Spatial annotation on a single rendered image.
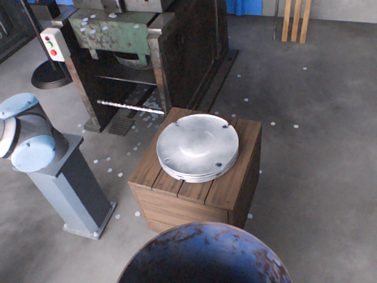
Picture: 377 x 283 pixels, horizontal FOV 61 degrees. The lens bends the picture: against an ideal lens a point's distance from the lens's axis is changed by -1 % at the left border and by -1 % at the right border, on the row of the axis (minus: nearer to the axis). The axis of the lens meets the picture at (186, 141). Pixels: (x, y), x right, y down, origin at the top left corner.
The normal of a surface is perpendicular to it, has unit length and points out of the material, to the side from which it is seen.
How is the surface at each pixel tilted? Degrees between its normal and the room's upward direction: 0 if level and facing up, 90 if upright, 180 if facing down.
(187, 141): 0
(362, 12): 90
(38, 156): 96
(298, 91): 0
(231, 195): 0
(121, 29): 90
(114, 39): 90
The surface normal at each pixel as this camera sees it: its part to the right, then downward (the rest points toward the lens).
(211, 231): -0.14, 0.71
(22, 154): 0.55, 0.63
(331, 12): -0.37, 0.71
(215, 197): -0.13, -0.68
